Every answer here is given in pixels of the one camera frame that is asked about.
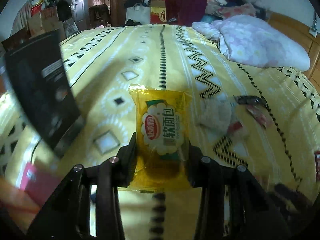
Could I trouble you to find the pile of clothes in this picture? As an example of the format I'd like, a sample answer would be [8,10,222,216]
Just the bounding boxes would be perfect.
[203,0,266,23]

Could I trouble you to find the wooden headboard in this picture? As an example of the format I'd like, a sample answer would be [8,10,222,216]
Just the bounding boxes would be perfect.
[267,12,320,92]

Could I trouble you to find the yellow patterned bed sheet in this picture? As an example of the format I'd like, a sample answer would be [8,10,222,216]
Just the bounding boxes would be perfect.
[0,23,320,240]

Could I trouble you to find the black product box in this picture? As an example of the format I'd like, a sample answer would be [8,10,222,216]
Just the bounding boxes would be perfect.
[4,30,85,158]

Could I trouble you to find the dark snack wrapper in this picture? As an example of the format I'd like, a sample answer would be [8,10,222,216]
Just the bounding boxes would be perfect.
[234,95,267,108]

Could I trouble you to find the stacked cardboard boxes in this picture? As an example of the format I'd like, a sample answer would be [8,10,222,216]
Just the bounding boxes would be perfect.
[28,0,66,41]

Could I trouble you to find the magenta flat box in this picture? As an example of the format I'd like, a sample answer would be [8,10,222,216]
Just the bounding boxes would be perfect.
[20,163,62,206]

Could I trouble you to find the yellow soft bread packet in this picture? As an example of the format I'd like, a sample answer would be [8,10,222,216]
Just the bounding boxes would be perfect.
[129,84,191,192]

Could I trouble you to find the red yellow medicine box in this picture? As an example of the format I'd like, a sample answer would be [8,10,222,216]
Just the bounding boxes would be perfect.
[0,177,40,233]

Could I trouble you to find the red snack wrapper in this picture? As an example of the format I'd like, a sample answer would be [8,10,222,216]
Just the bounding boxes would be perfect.
[246,105,272,129]

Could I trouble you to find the white floral pillow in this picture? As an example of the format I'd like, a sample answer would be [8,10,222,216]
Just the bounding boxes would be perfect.
[192,15,310,72]

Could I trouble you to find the white tote bag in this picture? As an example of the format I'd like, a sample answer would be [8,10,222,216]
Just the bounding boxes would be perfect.
[125,3,151,24]

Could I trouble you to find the red gold gift box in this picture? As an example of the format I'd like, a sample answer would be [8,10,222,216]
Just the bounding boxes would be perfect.
[150,0,167,24]

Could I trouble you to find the white red snack packet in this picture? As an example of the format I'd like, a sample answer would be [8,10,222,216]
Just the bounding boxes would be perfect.
[198,99,249,142]

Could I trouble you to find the small red packet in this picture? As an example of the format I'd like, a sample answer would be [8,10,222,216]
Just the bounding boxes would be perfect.
[314,151,320,181]

